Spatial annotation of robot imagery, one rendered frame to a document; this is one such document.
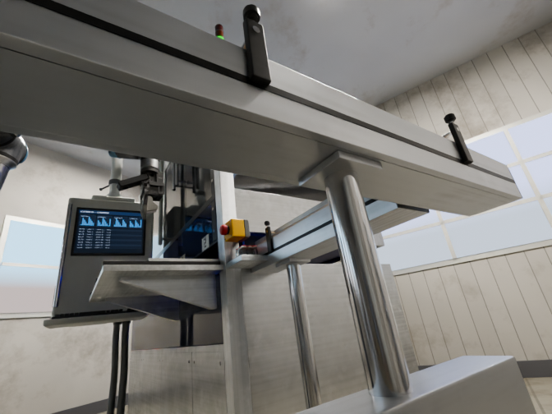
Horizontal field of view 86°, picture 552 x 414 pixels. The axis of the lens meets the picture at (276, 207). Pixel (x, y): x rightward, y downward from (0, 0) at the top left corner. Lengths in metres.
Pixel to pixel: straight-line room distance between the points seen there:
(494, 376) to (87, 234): 2.02
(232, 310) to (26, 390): 3.24
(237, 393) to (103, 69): 1.03
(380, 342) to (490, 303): 3.01
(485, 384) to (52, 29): 0.59
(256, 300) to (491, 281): 2.57
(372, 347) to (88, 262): 1.88
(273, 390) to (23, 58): 1.12
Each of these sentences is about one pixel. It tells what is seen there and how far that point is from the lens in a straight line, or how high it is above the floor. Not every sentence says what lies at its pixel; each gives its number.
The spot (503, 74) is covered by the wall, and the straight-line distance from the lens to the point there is 4.07.
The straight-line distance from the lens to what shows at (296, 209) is 1.43.
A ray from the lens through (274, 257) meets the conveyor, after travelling 1.05.
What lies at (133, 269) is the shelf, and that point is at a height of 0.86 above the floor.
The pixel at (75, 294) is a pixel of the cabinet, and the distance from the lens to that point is 2.08.
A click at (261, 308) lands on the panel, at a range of 1.20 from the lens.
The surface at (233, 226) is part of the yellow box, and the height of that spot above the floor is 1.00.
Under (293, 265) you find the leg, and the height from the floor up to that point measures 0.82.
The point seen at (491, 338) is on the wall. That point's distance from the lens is 3.39.
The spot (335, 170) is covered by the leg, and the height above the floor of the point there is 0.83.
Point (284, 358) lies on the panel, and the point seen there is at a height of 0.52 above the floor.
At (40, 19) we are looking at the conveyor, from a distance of 0.31.
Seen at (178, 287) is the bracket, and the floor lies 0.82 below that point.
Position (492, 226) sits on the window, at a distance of 3.42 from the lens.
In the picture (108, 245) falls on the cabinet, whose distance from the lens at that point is 2.13.
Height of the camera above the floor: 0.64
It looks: 22 degrees up
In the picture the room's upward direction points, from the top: 8 degrees counter-clockwise
